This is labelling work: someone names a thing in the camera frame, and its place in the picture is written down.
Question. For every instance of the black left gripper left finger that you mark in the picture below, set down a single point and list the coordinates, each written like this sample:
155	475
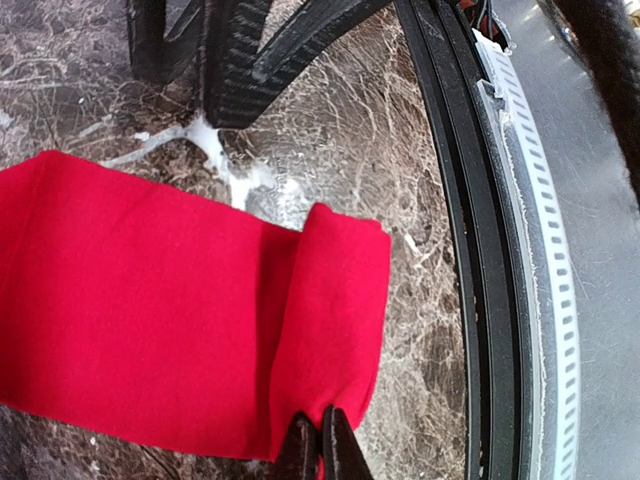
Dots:
298	456

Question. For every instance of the red sock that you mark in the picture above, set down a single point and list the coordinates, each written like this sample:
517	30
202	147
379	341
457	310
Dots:
136	310

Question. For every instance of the black front rail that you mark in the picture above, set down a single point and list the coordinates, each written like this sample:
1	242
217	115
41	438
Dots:
491	287

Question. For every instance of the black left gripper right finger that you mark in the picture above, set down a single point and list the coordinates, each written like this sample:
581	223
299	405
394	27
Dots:
343	458

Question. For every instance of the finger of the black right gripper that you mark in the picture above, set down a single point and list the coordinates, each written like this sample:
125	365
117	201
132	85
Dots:
241	77
157	57

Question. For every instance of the white slotted cable duct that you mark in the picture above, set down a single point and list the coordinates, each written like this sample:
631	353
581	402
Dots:
550	322

